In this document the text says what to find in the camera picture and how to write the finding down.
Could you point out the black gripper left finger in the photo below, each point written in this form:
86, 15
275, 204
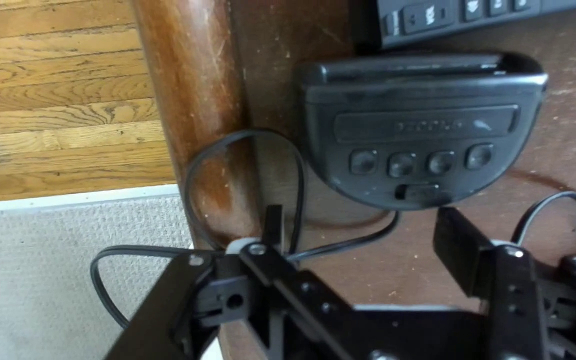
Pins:
220, 313

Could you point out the long black buttoned remote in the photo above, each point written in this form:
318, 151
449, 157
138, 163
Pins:
474, 16

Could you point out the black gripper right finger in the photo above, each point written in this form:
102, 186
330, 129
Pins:
535, 313

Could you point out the black alarm clock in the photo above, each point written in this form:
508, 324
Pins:
420, 132

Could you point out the dark wooden side table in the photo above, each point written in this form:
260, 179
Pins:
201, 101

